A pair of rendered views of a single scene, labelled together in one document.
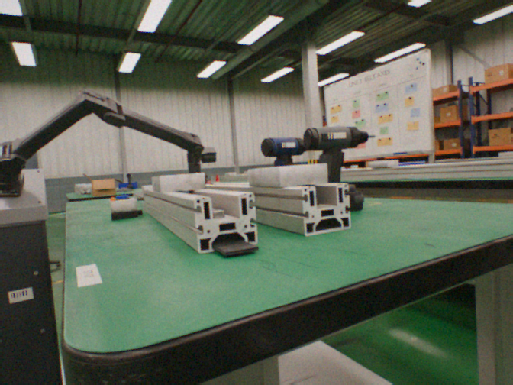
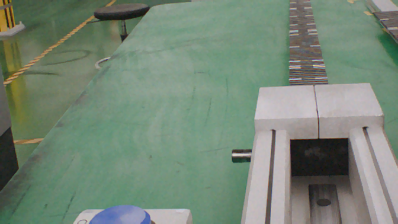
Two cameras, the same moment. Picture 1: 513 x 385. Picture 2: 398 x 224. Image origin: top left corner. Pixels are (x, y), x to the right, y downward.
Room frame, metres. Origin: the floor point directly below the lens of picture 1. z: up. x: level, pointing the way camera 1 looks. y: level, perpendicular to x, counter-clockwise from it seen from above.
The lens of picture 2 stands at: (0.86, 0.21, 1.03)
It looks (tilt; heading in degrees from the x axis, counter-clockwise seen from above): 18 degrees down; 33
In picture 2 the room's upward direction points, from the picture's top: 5 degrees counter-clockwise
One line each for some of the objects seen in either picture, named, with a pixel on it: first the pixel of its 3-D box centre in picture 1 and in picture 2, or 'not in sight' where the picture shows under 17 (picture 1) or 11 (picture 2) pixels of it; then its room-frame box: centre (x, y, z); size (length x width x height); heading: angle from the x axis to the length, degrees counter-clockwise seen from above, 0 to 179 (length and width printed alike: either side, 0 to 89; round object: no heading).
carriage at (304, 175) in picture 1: (285, 182); not in sight; (0.75, -0.07, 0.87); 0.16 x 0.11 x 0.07; 23
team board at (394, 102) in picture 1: (375, 156); not in sight; (3.98, -1.41, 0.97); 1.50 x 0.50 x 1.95; 29
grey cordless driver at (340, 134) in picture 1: (343, 168); not in sight; (0.89, -0.23, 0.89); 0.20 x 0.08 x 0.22; 106
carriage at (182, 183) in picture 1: (177, 187); not in sight; (0.91, 0.21, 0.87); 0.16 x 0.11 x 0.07; 23
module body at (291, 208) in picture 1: (245, 198); not in sight; (0.98, 0.03, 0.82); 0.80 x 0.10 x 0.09; 23
